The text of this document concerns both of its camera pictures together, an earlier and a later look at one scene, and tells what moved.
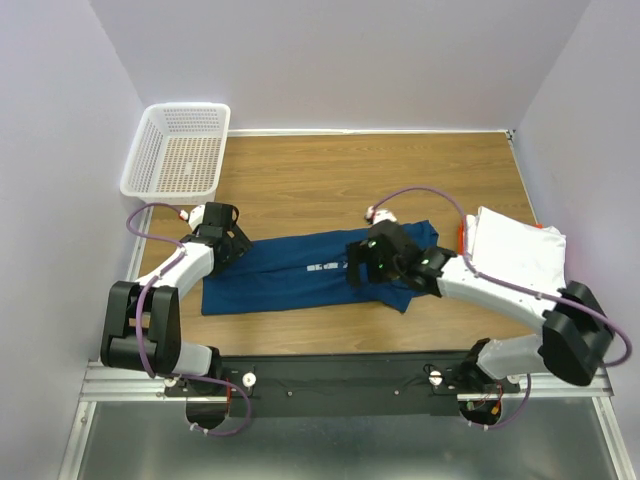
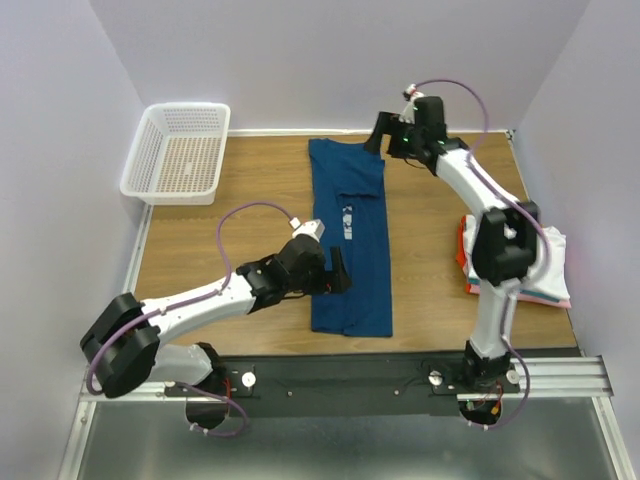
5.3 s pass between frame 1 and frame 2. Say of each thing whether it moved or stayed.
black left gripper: moved
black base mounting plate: stayed
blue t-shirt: moved
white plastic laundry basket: stayed
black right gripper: moved
